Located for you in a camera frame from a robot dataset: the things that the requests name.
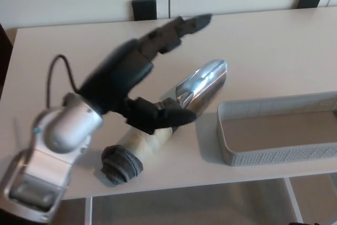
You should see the dark brown furniture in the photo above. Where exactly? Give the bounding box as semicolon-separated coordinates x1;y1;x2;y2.
0;21;14;100

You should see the white desk leg frame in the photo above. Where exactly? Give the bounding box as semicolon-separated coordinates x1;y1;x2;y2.
85;195;93;225
283;175;304;225

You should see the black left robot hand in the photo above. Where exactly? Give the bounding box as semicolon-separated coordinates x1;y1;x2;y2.
76;13;214;135

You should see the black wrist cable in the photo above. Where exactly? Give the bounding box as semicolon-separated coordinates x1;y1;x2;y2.
46;54;80;110

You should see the metal shovel with handle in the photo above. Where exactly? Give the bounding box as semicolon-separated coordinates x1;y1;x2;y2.
100;58;229;186

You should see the left black wall bracket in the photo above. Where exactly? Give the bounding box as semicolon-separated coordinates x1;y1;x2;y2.
131;0;158;22

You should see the grey perforated container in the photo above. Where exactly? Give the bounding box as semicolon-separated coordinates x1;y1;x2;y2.
216;91;337;168

